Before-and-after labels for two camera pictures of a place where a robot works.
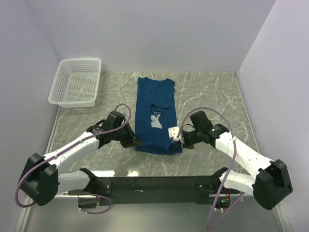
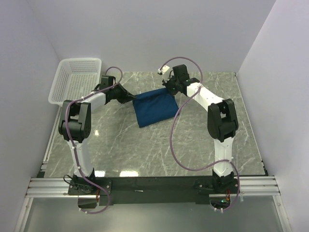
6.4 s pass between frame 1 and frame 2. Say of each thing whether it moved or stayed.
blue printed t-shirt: moved
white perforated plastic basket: stayed
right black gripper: moved
